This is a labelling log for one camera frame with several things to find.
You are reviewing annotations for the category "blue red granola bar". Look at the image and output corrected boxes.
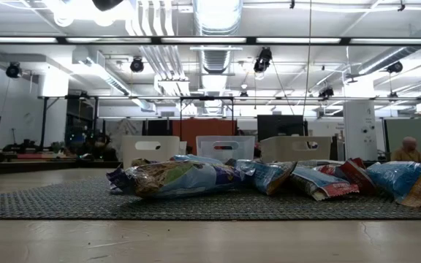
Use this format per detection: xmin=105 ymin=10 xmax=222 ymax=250
xmin=169 ymin=153 xmax=226 ymax=166
xmin=289 ymin=164 xmax=360 ymax=202

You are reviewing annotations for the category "green purple granola bar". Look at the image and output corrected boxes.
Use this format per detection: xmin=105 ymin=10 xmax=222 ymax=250
xmin=124 ymin=159 xmax=246 ymax=200

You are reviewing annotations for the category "blue olive granola bar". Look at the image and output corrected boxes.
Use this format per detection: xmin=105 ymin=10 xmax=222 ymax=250
xmin=228 ymin=159 xmax=298 ymax=197

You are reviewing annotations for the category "blue orange granola bar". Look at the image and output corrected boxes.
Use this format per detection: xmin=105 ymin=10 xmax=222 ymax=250
xmin=365 ymin=160 xmax=421 ymax=208

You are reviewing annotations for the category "clear plastic bin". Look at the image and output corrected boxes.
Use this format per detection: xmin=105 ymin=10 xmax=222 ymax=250
xmin=195 ymin=135 xmax=256 ymax=164

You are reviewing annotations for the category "white plastic bin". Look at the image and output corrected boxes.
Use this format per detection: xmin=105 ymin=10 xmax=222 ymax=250
xmin=121 ymin=135 xmax=188 ymax=169

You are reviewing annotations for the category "black standing panel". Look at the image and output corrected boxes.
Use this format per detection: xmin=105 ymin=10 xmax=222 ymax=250
xmin=257 ymin=114 xmax=308 ymax=142

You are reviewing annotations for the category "grey plastic bin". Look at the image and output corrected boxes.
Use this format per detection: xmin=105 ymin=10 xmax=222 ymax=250
xmin=260 ymin=136 xmax=333 ymax=164

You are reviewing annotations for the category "grey plastic sheet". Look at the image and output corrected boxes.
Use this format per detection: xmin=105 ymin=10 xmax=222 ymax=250
xmin=104 ymin=118 xmax=144 ymax=150

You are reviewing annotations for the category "black overhead light bar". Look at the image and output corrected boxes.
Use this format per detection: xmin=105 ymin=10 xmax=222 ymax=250
xmin=0 ymin=35 xmax=421 ymax=47

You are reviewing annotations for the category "dark background workstation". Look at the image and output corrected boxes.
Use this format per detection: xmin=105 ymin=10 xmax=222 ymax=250
xmin=64 ymin=129 xmax=120 ymax=161

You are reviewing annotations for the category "white square pillar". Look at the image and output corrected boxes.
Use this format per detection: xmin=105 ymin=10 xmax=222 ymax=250
xmin=343 ymin=78 xmax=379 ymax=161

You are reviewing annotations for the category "grey woven mat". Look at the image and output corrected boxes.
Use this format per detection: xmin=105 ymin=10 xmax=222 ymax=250
xmin=0 ymin=174 xmax=421 ymax=221

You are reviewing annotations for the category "person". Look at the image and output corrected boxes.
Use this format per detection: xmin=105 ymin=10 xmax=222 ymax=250
xmin=392 ymin=136 xmax=421 ymax=164

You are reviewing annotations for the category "orange partition wall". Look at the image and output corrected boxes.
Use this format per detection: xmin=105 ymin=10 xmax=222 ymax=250
xmin=172 ymin=118 xmax=238 ymax=154

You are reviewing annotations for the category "black background gantry frame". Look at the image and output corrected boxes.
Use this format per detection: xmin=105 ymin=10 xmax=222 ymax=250
xmin=178 ymin=95 xmax=235 ymax=140
xmin=37 ymin=94 xmax=100 ymax=151

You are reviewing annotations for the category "thin hanging cable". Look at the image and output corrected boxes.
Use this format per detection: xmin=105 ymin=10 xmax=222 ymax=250
xmin=301 ymin=0 xmax=313 ymax=116

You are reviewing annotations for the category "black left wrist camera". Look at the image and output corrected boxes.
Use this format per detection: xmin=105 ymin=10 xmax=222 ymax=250
xmin=91 ymin=0 xmax=124 ymax=12

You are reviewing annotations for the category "black aluminium rig frame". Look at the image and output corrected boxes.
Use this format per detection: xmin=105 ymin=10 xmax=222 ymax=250
xmin=0 ymin=159 xmax=124 ymax=177

